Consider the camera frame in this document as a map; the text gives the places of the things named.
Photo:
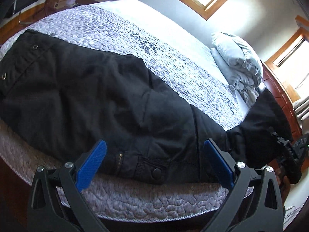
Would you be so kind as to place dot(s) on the person's right hand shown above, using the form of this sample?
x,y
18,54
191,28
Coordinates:
x,y
283,182

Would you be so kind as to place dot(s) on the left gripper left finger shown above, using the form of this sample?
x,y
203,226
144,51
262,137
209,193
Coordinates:
x,y
56,202

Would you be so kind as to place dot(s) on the brown wooden headboard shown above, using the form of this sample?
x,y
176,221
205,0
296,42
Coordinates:
x,y
280,95

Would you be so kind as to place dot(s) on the black quilted pants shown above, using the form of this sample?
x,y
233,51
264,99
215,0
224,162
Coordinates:
x,y
62,98

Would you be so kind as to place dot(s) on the bed with quilted mattress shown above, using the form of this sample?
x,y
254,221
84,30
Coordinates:
x,y
186,65

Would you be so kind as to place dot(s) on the side wooden framed window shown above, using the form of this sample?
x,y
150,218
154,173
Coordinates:
x,y
290,63

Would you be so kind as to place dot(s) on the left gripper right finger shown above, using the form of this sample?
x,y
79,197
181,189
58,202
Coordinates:
x,y
254,200

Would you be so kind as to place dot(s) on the folded grey duvet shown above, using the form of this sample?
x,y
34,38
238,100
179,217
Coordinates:
x,y
239,64

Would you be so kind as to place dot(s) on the small lavender object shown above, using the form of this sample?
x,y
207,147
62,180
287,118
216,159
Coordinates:
x,y
71,3

